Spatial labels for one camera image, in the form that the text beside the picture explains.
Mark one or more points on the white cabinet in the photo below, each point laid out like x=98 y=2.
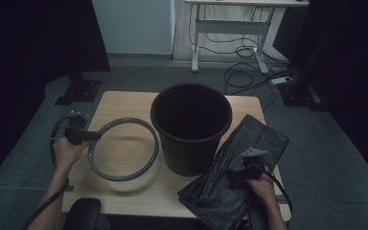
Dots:
x=134 y=25

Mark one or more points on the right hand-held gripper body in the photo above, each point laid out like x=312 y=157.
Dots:
x=250 y=169

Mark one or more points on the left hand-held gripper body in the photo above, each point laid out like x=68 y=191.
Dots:
x=76 y=132

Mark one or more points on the white power strip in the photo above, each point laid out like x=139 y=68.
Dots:
x=281 y=80

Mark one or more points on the dark curtain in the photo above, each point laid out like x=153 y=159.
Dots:
x=348 y=64
x=28 y=48

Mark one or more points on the black plastic trash bin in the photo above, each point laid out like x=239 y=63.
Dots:
x=190 y=127

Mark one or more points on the black chair armrest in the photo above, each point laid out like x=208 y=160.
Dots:
x=256 y=218
x=82 y=214

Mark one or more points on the white desk frame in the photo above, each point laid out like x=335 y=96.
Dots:
x=230 y=27

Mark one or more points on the person's left hand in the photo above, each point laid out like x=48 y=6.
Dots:
x=65 y=153

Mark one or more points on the person's right hand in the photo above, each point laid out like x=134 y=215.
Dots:
x=263 y=191

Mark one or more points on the black garbage bag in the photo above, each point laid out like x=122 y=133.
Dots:
x=223 y=191

